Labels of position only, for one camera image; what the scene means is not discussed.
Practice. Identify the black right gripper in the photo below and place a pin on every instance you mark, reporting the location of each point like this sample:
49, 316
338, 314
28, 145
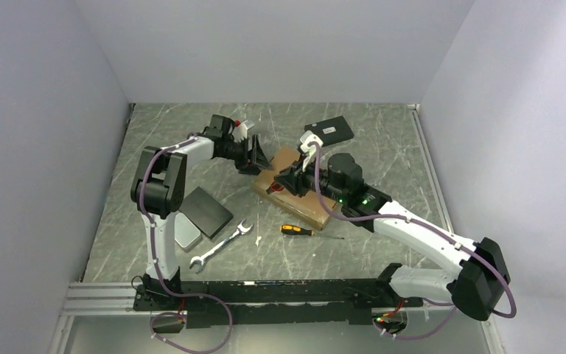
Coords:
294, 178

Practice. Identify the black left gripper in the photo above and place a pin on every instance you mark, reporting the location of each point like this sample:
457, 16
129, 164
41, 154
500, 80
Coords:
252, 160

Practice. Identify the red handled box cutter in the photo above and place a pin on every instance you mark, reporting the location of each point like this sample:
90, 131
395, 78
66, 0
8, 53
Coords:
274, 187

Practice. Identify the brown cardboard express box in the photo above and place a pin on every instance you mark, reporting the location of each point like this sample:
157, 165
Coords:
307, 208

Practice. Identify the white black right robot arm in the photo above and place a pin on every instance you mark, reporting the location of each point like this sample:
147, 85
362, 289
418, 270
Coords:
471, 275

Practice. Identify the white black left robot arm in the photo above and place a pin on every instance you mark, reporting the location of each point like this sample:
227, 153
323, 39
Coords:
158, 188

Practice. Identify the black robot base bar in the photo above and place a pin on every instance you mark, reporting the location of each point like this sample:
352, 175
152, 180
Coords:
213, 303

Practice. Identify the black flat box with label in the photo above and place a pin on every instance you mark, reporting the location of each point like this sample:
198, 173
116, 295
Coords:
331, 131

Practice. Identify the dark grey flat slab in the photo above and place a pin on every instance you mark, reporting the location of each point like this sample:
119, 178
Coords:
205, 212

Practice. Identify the silver open-end wrench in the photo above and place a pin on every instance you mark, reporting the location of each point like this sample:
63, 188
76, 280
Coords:
199, 262

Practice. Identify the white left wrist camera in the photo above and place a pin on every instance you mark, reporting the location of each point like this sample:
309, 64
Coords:
242, 129

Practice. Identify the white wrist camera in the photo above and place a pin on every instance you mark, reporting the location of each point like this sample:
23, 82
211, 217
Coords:
242, 129
309, 142

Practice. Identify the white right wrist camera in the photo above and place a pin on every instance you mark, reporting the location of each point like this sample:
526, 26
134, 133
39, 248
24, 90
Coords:
309, 142

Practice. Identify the yellow black handled screwdriver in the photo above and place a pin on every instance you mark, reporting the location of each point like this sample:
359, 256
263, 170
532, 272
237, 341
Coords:
294, 230

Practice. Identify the aluminium table edge rail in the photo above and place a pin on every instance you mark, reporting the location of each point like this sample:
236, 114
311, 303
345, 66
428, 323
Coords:
413, 111

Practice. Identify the front aluminium frame rail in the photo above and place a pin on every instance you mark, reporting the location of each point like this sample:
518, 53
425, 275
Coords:
90, 299

